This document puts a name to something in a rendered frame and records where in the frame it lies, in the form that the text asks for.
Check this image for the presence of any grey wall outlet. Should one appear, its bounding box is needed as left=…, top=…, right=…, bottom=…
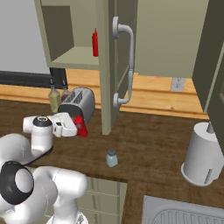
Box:
left=170, top=76, right=186, bottom=93

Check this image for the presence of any pale blue shaker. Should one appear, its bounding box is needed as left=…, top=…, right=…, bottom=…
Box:
left=105, top=148, right=119, bottom=168

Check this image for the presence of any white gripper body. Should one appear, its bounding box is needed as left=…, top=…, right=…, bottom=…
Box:
left=59, top=112, right=79, bottom=138

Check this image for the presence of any grey cabinet door handle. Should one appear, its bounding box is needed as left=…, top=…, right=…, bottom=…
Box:
left=112, top=16, right=136, bottom=109

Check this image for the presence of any white paper towel roll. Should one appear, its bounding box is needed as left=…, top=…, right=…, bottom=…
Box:
left=180, top=121, right=224, bottom=187

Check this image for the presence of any olive base cabinet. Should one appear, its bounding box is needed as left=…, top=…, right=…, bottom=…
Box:
left=43, top=176, right=129, bottom=224

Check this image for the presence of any olive wall cabinet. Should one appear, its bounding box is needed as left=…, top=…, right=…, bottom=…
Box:
left=33, top=0, right=102, bottom=71

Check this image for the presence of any silver toaster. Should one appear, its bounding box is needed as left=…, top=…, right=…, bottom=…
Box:
left=57, top=87, right=96, bottom=126

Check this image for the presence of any red condiment bottle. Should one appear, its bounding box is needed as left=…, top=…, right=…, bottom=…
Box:
left=73, top=115, right=89, bottom=138

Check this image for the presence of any small brown glass bottle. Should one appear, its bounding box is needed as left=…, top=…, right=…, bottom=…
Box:
left=59, top=84, right=71, bottom=103

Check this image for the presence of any olive closed cabinet front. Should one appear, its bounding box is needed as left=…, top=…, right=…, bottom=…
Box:
left=134, top=0, right=210, bottom=79

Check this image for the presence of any black wall rail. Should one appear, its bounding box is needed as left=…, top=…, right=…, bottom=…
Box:
left=0, top=67, right=69, bottom=89

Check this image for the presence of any grey sink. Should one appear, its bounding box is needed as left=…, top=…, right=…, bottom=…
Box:
left=141, top=194, right=224, bottom=224

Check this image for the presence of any olive oil bottle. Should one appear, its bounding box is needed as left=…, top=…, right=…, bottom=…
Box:
left=48, top=82, right=62, bottom=115

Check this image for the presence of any red ketchup bottle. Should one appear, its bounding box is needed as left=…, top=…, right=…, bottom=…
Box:
left=91, top=27, right=100, bottom=58

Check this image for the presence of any dark olive cabinet door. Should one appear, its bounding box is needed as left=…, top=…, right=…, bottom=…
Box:
left=192, top=0, right=224, bottom=156

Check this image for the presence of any olive open cabinet door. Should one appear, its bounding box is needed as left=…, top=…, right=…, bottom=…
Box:
left=95, top=0, right=138, bottom=137

